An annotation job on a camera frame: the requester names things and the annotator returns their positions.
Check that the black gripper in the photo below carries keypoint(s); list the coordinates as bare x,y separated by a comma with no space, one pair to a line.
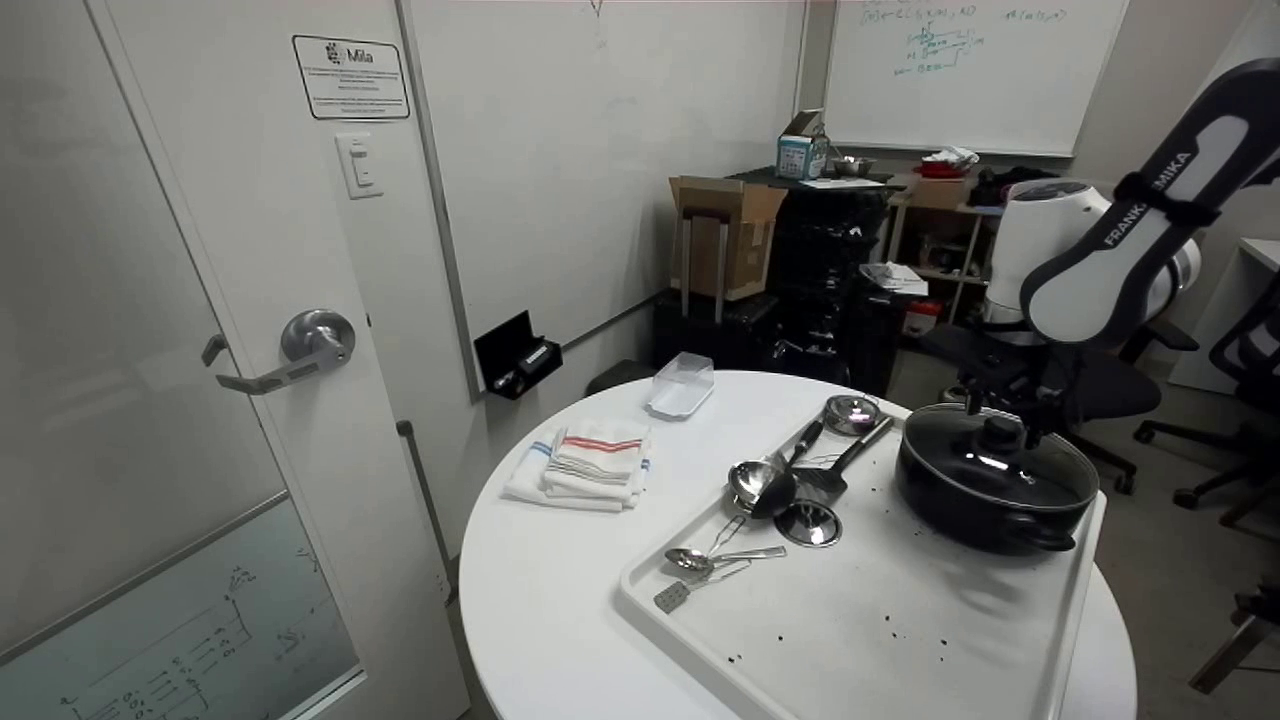
1025,363

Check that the glass lid with black knob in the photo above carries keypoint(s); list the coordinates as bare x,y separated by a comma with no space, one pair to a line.
1001,461

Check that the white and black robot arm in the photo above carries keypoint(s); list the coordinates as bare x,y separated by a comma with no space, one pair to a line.
1201,144

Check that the black cooking pot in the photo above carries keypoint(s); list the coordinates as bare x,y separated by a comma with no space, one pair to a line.
984,522

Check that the black office chair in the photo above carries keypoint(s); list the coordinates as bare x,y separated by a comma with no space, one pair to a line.
1244,363
1122,387

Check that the white paper sheet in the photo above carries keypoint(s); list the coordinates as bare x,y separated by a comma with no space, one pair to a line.
899,277

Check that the wooden shelf unit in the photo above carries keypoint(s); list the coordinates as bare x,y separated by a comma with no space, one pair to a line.
940,235

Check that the black storage cabinet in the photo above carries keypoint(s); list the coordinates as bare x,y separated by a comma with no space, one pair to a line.
830,265

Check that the shiny dark metal ladle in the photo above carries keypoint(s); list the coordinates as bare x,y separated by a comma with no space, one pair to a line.
808,528

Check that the white plastic tray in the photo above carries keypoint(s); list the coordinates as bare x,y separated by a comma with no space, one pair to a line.
865,626

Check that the brown cardboard box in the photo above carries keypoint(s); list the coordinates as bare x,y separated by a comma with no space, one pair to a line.
727,236

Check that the small blue box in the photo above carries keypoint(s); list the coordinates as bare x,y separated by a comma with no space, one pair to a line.
803,148

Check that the clear plastic container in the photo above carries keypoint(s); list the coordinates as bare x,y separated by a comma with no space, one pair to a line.
681,387

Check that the small flat steel utensil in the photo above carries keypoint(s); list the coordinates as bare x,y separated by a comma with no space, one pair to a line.
675,599

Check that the white folded towel red stripe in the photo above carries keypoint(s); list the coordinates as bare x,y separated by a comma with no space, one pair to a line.
587,466

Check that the black open marker box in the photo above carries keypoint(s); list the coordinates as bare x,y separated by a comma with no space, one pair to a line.
516,354

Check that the white printed door sign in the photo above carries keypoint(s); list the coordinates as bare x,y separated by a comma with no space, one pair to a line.
354,78

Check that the white door with glass panel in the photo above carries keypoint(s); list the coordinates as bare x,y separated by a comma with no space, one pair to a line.
162,400

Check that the wall whiteboard with green writing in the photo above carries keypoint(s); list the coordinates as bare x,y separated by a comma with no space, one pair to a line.
974,72

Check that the white light switch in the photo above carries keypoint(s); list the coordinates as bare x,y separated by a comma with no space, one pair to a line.
360,164

